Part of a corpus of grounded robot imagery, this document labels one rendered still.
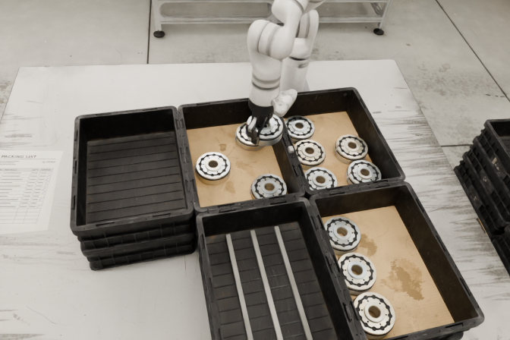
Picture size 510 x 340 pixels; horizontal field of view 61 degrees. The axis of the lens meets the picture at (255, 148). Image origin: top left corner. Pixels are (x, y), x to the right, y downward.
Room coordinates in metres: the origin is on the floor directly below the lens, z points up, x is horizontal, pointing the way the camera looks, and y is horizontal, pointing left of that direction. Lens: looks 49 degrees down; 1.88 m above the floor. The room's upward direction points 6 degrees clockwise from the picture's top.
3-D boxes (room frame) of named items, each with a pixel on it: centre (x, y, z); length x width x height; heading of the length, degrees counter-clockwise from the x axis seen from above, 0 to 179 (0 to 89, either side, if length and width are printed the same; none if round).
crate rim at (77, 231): (0.73, 0.34, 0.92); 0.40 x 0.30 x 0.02; 18
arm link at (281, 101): (0.81, -0.02, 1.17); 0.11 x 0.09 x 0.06; 66
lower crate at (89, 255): (0.73, 0.34, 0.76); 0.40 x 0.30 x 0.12; 18
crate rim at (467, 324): (0.54, -0.36, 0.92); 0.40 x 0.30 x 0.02; 18
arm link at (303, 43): (1.25, -0.11, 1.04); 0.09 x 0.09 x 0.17; 9
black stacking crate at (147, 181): (0.73, 0.34, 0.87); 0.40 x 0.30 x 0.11; 18
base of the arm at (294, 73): (1.25, -0.11, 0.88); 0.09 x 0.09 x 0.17; 15
